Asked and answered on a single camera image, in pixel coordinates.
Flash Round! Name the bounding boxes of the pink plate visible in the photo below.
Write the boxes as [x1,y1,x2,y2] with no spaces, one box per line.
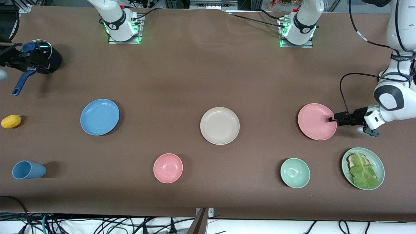
[298,103,338,141]

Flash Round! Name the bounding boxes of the blue plate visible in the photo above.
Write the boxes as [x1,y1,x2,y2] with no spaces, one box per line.
[80,99,120,136]

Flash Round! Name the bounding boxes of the glass lid with blue knob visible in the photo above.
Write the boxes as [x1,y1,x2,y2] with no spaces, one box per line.
[20,39,52,65]

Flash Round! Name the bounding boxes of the toasted bread slice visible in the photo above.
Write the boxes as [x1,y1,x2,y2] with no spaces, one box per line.
[346,153,371,169]

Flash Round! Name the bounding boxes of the green plate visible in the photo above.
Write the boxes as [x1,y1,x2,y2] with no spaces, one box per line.
[341,147,385,190]

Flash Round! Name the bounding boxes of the green lettuce leaf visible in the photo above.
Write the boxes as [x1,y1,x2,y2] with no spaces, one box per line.
[349,151,380,189]

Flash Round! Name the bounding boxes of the yellow lemon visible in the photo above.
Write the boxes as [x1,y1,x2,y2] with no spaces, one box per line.
[1,114,22,129]

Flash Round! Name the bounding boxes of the green bowl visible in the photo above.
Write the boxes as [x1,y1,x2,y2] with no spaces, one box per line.
[280,158,311,189]

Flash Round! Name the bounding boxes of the blue plastic cup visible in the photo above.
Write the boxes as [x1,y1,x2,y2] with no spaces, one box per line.
[12,161,47,180]

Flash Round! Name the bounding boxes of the beige plate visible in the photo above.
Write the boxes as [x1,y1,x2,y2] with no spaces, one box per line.
[200,107,240,145]

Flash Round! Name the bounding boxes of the orange artificial flowers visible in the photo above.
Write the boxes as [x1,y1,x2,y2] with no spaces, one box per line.
[268,0,303,9]

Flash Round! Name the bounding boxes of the brown table cover sheet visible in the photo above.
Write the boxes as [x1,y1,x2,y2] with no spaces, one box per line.
[0,6,416,222]

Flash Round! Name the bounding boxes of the pink bowl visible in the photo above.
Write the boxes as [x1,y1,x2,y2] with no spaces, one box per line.
[153,153,183,184]

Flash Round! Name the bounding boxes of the grey power strip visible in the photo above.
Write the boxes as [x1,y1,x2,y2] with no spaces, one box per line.
[189,0,238,10]

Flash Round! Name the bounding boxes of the dark blue pot with handle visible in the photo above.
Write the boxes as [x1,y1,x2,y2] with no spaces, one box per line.
[12,39,62,96]

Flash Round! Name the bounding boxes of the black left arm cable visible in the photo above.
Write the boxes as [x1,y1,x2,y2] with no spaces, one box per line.
[339,0,413,115]

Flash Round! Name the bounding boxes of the aluminium frame profile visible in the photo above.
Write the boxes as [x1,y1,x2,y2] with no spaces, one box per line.
[13,0,33,13]

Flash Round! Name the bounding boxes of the black base cable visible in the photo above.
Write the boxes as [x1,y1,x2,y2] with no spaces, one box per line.
[227,12,285,29]
[130,7,160,20]

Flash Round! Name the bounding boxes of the black floor cable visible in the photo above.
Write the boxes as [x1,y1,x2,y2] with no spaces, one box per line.
[0,195,31,234]

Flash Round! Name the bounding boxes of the dark camera stand pole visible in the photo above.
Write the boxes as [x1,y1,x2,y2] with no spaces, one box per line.
[187,208,208,234]

